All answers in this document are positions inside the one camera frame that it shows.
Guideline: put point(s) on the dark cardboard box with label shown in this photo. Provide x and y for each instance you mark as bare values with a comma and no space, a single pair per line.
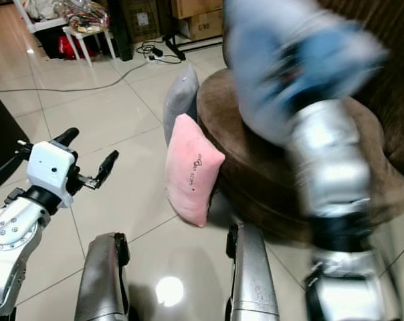
140,19

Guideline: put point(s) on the brown printed cardboard box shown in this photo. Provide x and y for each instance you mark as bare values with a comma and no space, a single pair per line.
202,27

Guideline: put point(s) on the silver robot leg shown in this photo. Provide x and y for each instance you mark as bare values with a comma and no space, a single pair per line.
98,281
252,281

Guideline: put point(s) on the white plastic chair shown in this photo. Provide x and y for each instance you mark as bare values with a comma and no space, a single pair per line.
51,25

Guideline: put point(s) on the power strip with black plugs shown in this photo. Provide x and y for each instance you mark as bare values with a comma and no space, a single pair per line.
155,52

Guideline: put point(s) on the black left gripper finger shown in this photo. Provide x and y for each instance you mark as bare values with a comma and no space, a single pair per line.
108,167
66,136

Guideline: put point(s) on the red bag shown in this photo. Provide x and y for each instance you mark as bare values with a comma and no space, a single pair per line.
68,47

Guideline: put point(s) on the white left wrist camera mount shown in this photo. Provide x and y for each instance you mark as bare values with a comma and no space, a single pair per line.
50,164

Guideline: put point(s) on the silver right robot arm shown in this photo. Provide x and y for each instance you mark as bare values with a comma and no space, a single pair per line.
329,174

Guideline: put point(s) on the silver right robot leg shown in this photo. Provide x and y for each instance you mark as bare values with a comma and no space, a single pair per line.
252,281

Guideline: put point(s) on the black round seat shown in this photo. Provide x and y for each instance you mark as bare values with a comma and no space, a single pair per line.
3,134

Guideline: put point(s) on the clear plastic bag of items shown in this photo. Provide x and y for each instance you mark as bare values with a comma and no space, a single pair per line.
87,17

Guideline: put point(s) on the pink pillow with print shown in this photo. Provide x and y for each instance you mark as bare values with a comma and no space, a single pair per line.
192,170

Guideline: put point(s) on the silver left robot leg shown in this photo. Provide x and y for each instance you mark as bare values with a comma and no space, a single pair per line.
98,281

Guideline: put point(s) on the brown round sofa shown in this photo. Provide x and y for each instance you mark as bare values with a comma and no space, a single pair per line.
255,187

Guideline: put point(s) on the plain brown cardboard box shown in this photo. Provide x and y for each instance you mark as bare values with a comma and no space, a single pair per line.
195,7

